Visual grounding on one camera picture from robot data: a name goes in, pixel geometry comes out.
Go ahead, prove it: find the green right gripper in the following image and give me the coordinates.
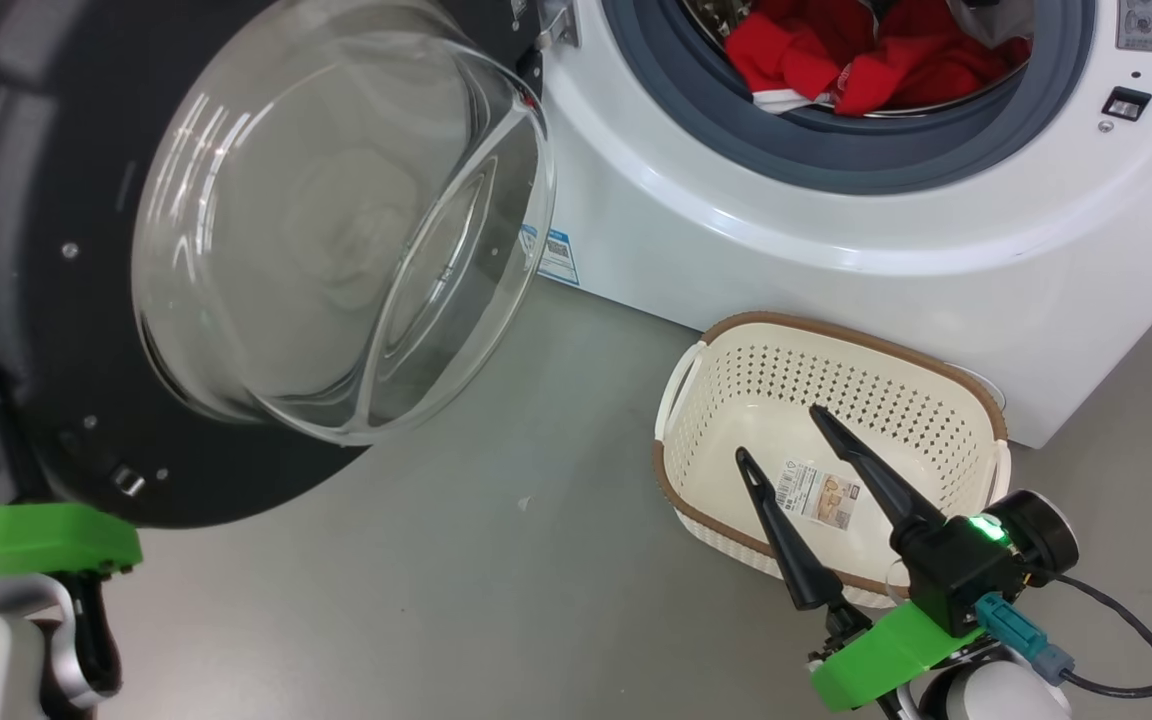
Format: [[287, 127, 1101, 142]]
[[735, 404, 987, 713]]

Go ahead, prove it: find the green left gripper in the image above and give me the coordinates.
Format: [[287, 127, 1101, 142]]
[[0, 362, 144, 580]]

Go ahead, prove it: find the black round glass washer door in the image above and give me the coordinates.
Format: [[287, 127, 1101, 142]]
[[0, 0, 558, 530]]

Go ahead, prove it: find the red and white garment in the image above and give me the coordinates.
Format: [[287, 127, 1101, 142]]
[[724, 0, 1033, 117]]

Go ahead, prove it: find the white printed product label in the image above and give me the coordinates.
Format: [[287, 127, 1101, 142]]
[[774, 460, 863, 530]]

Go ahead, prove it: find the cream perforated laundry basket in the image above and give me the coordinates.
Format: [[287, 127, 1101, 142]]
[[651, 311, 1013, 610]]

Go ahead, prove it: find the white front-load washing machine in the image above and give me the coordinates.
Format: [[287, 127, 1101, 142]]
[[511, 0, 1152, 450]]

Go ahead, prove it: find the blue energy label sticker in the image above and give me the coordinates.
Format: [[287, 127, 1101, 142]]
[[521, 225, 580, 289]]

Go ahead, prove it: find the grey warning sticker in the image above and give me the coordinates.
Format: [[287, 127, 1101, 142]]
[[1116, 0, 1152, 54]]

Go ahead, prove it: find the black cable with teal plug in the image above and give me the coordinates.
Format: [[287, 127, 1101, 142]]
[[974, 592, 1152, 699]]

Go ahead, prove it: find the thin black cable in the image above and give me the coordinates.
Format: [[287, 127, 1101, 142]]
[[1031, 568, 1152, 720]]

